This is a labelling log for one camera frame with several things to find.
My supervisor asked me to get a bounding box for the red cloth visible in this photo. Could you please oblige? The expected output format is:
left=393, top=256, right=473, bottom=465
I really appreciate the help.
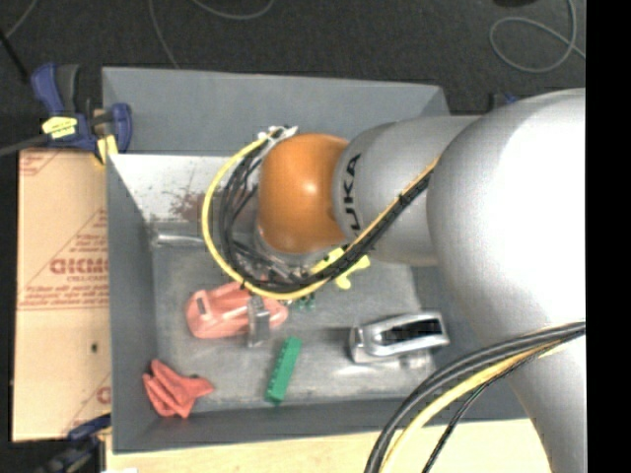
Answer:
left=141, top=359, right=216, bottom=420

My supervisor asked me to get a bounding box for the brown cardboard board red print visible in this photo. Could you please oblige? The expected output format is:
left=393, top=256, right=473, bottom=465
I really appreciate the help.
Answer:
left=11, top=147, right=113, bottom=443

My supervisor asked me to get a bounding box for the green flat block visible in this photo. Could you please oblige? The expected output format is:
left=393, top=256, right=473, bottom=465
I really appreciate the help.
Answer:
left=263, top=335, right=304, bottom=406

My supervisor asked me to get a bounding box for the grey metal bin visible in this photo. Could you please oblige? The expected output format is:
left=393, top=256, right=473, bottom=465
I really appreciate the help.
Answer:
left=101, top=66, right=536, bottom=453

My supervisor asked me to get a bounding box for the silver stapler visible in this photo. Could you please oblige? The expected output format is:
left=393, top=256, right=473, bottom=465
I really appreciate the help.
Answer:
left=348, top=310, right=452, bottom=371

